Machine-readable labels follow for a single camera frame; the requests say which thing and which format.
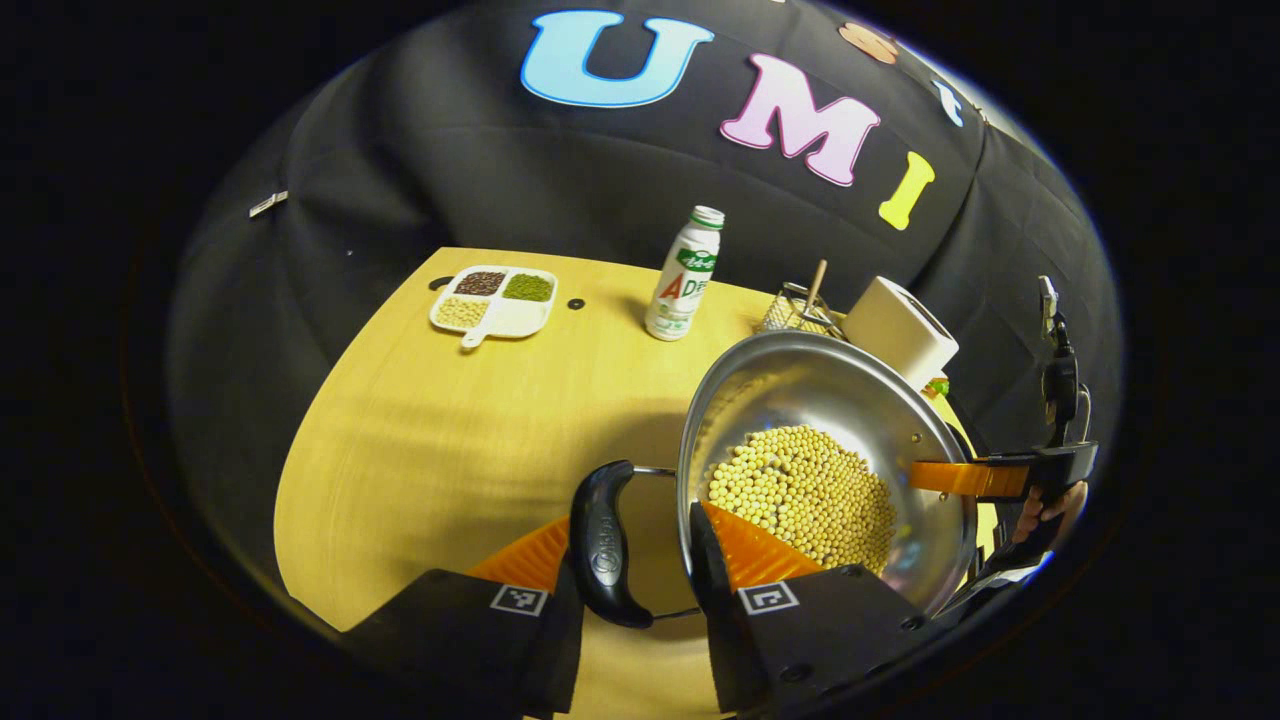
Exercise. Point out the white toaster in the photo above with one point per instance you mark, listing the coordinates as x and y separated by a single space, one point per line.
900 335

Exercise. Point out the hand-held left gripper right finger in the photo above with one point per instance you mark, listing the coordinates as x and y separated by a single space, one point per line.
712 600

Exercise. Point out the silver cloth clip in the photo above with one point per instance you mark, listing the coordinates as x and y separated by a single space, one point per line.
268 204

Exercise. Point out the stainless steel pot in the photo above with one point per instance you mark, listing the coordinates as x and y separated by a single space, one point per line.
800 380

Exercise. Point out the sandwich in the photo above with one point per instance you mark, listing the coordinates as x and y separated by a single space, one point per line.
938 386

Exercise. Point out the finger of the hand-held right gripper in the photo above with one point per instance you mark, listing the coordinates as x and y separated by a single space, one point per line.
965 478

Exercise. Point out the pile of yellow soybeans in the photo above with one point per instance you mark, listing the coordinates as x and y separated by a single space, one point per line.
800 490

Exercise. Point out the white divided bean dish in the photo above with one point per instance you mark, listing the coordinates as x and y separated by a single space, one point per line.
495 305

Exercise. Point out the white drink bottle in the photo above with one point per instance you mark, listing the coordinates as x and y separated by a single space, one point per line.
685 290

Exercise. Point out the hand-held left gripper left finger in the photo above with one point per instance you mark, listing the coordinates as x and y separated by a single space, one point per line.
555 650

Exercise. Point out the black backdrop cloth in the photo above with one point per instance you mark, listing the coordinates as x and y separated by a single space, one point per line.
400 170

